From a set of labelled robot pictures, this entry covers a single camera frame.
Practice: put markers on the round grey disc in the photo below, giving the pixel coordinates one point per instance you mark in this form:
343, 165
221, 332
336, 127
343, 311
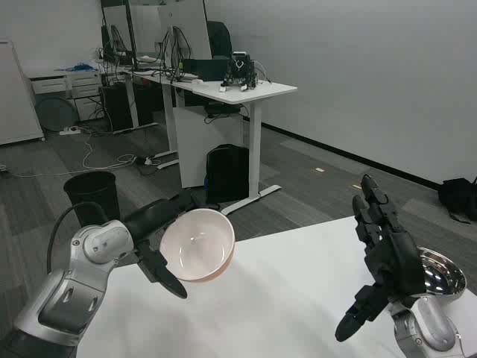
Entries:
56, 113

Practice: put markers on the black office chair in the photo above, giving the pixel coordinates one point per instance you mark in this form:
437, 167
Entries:
220, 39

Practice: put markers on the black box on desk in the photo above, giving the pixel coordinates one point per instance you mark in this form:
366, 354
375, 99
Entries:
205, 69

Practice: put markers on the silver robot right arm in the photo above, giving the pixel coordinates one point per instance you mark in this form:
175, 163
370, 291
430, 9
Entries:
428, 328

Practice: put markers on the tall white cabinet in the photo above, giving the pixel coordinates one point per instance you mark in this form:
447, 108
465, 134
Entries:
16, 97

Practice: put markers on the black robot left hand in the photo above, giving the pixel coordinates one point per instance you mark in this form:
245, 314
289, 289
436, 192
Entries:
156, 216

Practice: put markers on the white power strip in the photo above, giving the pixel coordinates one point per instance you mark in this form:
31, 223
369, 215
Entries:
70, 130

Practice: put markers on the small black robot device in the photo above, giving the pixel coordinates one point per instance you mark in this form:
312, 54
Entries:
240, 71

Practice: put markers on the black trash bin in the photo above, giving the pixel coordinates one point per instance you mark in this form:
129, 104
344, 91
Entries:
93, 194

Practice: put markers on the black backpack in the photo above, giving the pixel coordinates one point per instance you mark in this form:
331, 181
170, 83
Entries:
227, 175

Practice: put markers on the white drawer cabinet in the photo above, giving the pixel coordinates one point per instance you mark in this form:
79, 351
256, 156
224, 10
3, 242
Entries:
78, 87

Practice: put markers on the white standing desk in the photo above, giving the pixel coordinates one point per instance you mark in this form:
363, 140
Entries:
238, 91

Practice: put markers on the black computer tower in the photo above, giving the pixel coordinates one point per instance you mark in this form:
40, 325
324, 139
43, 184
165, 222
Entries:
117, 108

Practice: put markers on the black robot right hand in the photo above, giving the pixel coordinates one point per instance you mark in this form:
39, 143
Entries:
397, 261

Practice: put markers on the black bag on floor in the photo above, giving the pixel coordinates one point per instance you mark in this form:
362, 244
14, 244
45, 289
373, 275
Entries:
458, 197

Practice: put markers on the white plastic bowl orange outside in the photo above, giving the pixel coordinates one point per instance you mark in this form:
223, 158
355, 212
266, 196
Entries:
201, 246

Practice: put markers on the shiny steel bowl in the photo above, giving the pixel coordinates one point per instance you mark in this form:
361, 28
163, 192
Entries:
443, 276

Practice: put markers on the large white-backed monitor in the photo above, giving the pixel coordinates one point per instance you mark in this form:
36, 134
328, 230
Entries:
186, 26

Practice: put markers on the black under-desk power brick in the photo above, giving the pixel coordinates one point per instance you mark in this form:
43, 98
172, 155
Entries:
221, 109

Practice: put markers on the black floor power strip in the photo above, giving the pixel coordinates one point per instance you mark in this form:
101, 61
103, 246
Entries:
143, 160

